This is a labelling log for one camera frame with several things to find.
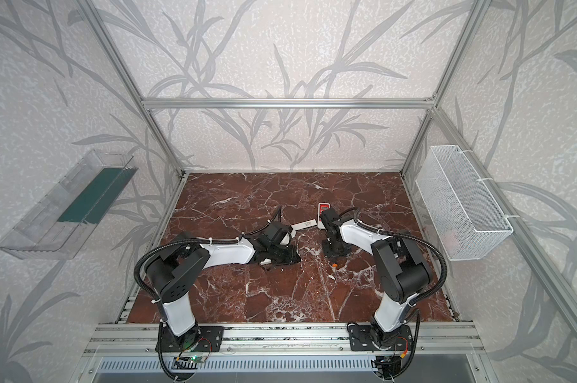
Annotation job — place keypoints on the green circuit board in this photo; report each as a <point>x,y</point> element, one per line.
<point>192,359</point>

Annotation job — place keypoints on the white wire mesh basket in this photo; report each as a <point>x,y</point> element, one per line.
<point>467,218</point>

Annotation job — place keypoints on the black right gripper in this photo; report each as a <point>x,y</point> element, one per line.
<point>332,244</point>

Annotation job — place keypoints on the clear plastic wall tray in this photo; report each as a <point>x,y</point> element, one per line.
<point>59,225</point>

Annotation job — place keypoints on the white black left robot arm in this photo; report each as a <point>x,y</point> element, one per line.
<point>168,272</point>

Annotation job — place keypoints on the aluminium cage frame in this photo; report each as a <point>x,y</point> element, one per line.
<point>549,277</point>

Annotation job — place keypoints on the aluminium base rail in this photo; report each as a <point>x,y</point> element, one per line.
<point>280,339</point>

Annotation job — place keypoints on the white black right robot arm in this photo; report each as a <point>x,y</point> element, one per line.
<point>404,274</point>

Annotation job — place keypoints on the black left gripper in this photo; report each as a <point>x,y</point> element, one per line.
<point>279,254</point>

